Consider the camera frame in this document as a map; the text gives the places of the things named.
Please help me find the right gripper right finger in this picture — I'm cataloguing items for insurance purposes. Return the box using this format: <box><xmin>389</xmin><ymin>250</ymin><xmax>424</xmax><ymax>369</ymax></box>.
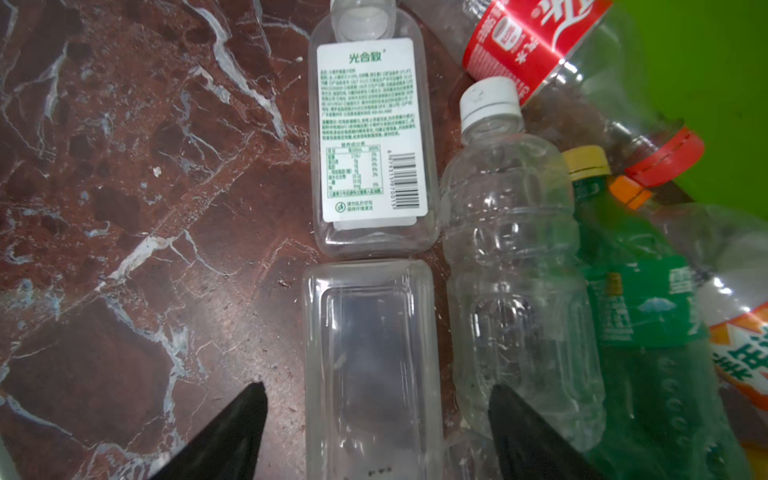
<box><xmin>488</xmin><ymin>384</ymin><xmax>604</xmax><ymax>479</ymax></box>

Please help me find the green sprite bottle yellow cap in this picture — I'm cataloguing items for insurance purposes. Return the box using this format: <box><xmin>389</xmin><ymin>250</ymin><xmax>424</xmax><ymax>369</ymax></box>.
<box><xmin>564</xmin><ymin>146</ymin><xmax>752</xmax><ymax>479</ymax></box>

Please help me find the green label square bottle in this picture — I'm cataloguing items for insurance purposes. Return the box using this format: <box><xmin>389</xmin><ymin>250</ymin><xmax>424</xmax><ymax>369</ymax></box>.
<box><xmin>309</xmin><ymin>1</ymin><xmax>439</xmax><ymax>258</ymax></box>

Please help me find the orange label bottle near bin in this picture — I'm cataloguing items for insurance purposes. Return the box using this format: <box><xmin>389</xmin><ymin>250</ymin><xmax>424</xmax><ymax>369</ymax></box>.
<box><xmin>607</xmin><ymin>173</ymin><xmax>768</xmax><ymax>480</ymax></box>

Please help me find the green plastic trash bin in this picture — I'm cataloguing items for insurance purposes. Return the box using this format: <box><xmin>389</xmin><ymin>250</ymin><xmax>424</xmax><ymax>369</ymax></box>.
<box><xmin>621</xmin><ymin>1</ymin><xmax>767</xmax><ymax>218</ymax></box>

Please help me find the pink guava label bottle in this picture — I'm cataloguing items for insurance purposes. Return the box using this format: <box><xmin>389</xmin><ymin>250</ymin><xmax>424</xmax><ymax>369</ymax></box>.
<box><xmin>302</xmin><ymin>259</ymin><xmax>444</xmax><ymax>479</ymax></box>

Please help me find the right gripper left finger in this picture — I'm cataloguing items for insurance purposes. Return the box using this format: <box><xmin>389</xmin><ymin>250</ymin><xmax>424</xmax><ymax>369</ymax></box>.
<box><xmin>153</xmin><ymin>382</ymin><xmax>268</xmax><ymax>480</ymax></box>

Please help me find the coca cola bottle near bin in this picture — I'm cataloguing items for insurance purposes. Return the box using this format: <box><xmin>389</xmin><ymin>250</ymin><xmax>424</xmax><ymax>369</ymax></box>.
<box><xmin>405</xmin><ymin>0</ymin><xmax>705</xmax><ymax>188</ymax></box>

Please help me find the long clear bottle white cap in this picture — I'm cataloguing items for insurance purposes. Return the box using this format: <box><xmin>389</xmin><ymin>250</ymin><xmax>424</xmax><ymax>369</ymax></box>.
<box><xmin>440</xmin><ymin>76</ymin><xmax>606</xmax><ymax>452</ymax></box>

